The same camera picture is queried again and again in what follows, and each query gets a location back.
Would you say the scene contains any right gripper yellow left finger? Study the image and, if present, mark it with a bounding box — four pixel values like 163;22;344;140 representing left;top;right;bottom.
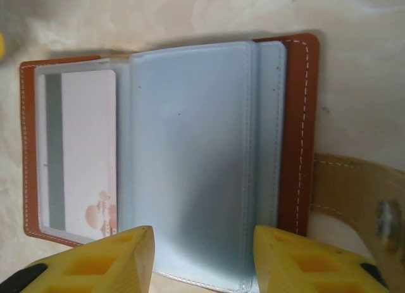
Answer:
0;225;156;293

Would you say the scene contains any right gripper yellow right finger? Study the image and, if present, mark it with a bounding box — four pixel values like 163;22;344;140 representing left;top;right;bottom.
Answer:
254;225;392;293

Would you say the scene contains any white card with grey stripe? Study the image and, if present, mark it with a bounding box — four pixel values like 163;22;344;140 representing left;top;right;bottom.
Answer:
36;69;120;245

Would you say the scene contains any brown leather card holder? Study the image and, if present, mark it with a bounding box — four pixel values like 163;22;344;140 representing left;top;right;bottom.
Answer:
18;32;405;293

